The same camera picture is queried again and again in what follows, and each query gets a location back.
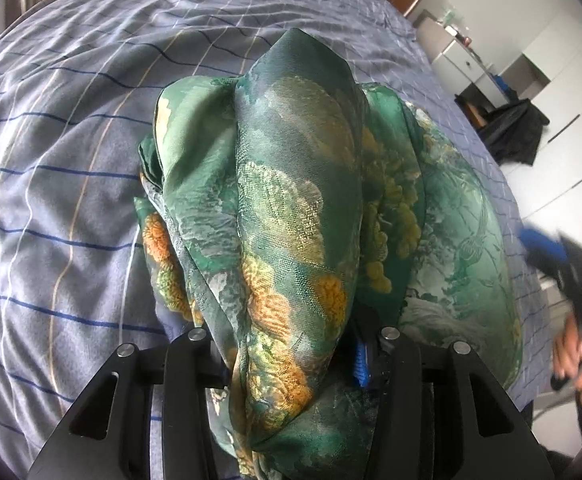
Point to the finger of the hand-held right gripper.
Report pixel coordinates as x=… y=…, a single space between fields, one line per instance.
x=541 y=245

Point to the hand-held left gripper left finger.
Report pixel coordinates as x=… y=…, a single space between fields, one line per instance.
x=186 y=370

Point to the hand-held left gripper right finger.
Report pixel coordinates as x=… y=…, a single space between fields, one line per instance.
x=361 y=365

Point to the green patterned jacket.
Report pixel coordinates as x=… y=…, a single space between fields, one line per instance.
x=296 y=185

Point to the person's right hand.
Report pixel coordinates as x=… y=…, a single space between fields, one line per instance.
x=578 y=360

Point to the white wardrobe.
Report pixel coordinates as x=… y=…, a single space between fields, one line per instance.
x=561 y=170

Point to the chair with black garment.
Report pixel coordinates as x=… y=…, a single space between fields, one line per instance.
x=516 y=130

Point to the blue desk item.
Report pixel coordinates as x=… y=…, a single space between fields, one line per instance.
x=500 y=83

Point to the white desk with drawers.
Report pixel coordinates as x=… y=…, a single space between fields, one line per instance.
x=458 y=65

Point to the bed with blue checked duvet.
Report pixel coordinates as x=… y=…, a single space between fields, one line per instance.
x=71 y=160

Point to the clear glass container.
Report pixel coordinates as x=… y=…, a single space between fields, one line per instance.
x=450 y=19

